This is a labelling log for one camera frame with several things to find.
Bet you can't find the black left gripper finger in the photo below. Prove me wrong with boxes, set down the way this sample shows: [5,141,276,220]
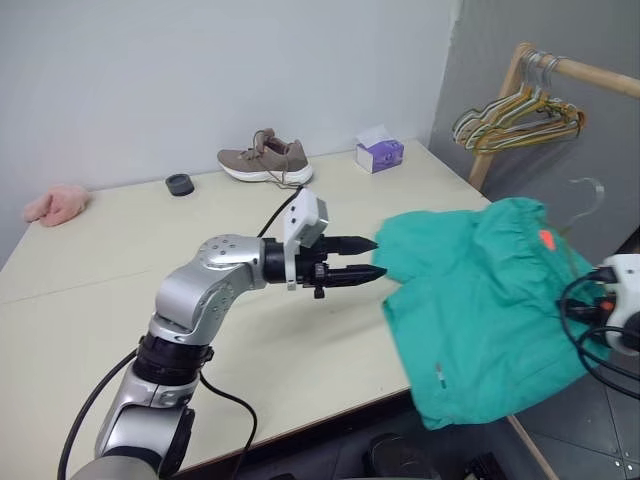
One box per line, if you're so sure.
[326,234,380,257]
[324,265,390,290]

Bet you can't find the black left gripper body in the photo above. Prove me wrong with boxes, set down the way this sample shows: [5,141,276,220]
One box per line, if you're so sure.
[294,233,335,301]

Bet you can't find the green shorts with orange drawstring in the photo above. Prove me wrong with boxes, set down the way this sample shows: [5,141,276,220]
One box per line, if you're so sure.
[372,197,614,431]

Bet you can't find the purple tissue box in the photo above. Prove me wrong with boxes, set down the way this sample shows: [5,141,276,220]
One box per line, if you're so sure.
[354,124,406,175]

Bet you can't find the taupe sneaker with white sole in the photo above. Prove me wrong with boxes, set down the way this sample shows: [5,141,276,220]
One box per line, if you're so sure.
[216,128,315,190]

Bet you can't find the black round cap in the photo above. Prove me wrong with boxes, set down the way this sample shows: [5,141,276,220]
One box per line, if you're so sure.
[165,173,196,198]

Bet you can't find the dark rounded shape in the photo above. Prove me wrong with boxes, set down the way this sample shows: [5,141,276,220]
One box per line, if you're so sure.
[366,433,432,480]

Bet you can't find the pink plush cloth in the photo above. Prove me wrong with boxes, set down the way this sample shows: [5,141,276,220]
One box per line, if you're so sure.
[22,183,94,229]

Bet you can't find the wooden clothes rack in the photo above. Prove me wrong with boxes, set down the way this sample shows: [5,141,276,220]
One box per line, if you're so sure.
[467,42,640,480]

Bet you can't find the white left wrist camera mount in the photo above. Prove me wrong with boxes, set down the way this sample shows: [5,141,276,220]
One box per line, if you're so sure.
[280,188,331,293]

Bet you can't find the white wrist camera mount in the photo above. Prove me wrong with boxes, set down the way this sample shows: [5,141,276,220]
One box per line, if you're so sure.
[280,188,331,293]
[599,253,640,329]

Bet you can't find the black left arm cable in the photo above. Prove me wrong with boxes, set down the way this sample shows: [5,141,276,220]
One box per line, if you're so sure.
[57,185,307,480]

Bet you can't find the wire clothes hangers bunch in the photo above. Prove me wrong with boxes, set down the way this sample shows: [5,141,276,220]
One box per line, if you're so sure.
[453,57,586,151]

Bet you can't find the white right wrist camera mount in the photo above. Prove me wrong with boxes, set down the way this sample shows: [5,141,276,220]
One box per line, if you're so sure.
[599,253,640,329]

